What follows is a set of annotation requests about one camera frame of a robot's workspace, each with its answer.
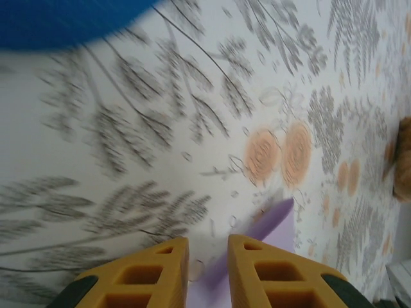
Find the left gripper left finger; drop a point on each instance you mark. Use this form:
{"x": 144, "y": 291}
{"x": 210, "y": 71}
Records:
{"x": 176, "y": 276}

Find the purple paper sheet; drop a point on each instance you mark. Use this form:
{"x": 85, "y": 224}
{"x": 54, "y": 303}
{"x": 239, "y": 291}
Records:
{"x": 208, "y": 288}

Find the blue cap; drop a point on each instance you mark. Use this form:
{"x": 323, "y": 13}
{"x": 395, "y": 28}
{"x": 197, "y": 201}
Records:
{"x": 64, "y": 22}

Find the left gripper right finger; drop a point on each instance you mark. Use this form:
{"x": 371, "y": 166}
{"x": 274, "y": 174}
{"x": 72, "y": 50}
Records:
{"x": 241, "y": 276}

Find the brown teddy bear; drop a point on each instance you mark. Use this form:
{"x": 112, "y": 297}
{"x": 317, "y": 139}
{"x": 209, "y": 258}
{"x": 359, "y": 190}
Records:
{"x": 403, "y": 160}

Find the floral table mat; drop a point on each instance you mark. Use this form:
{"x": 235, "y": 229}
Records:
{"x": 128, "y": 128}

